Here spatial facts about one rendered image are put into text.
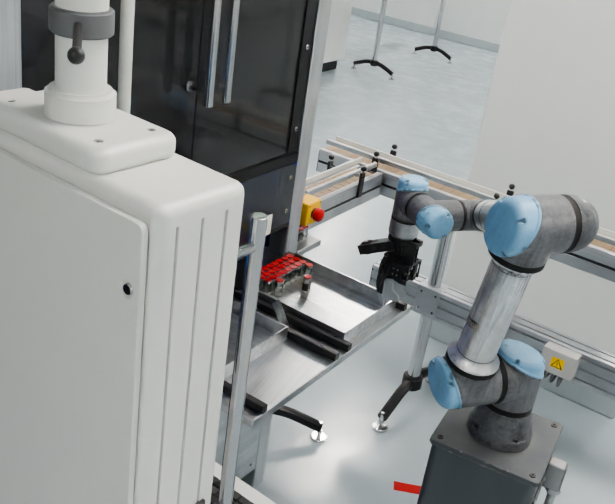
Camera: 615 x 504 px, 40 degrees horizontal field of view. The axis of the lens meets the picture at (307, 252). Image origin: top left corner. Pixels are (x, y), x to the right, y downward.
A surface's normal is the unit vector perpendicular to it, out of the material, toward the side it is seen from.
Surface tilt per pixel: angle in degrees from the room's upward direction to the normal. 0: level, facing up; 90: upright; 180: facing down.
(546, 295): 90
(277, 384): 0
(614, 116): 90
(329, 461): 0
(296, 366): 0
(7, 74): 90
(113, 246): 90
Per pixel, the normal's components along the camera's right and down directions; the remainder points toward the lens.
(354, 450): 0.14, -0.89
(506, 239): -0.90, -0.07
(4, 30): 0.81, 0.35
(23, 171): -0.62, 0.27
